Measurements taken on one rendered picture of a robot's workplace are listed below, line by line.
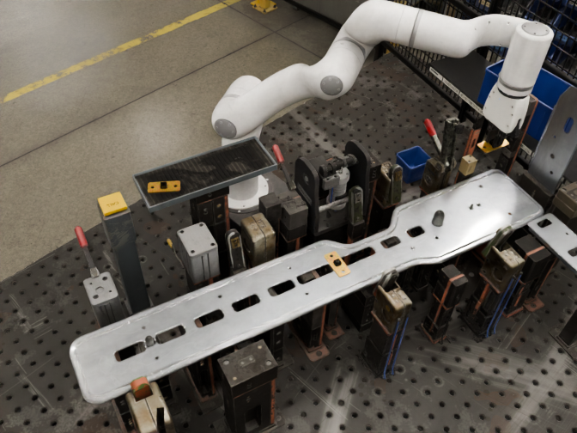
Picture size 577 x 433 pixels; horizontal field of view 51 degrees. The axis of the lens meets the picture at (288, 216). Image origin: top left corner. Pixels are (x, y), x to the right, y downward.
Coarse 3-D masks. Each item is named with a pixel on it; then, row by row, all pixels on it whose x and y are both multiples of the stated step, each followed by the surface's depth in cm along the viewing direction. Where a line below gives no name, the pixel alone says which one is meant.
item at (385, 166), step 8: (384, 168) 180; (384, 176) 179; (376, 184) 185; (384, 184) 180; (376, 192) 186; (384, 192) 182; (376, 200) 187; (384, 200) 183; (376, 208) 190; (384, 208) 185; (392, 208) 188; (376, 216) 192; (384, 216) 189; (368, 224) 199; (376, 224) 194; (384, 224) 192; (368, 232) 199; (376, 232) 196; (368, 248) 203; (368, 256) 204
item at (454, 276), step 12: (444, 276) 165; (456, 276) 164; (444, 288) 167; (456, 288) 162; (444, 300) 168; (456, 300) 166; (432, 312) 178; (444, 312) 172; (420, 324) 187; (432, 324) 179; (444, 324) 178; (432, 336) 182; (444, 336) 183
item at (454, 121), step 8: (448, 120) 173; (456, 120) 174; (448, 128) 174; (456, 128) 171; (448, 136) 175; (456, 136) 177; (448, 144) 177; (440, 152) 181; (448, 152) 181; (440, 160) 182; (448, 160) 183
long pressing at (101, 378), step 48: (432, 192) 184; (480, 192) 184; (384, 240) 171; (432, 240) 171; (480, 240) 172; (240, 288) 158; (336, 288) 158; (96, 336) 147; (144, 336) 147; (192, 336) 147; (240, 336) 148; (96, 384) 138
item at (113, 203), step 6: (102, 198) 156; (108, 198) 156; (114, 198) 156; (120, 198) 156; (102, 204) 154; (108, 204) 154; (114, 204) 155; (120, 204) 155; (102, 210) 153; (108, 210) 153; (114, 210) 154; (120, 210) 155
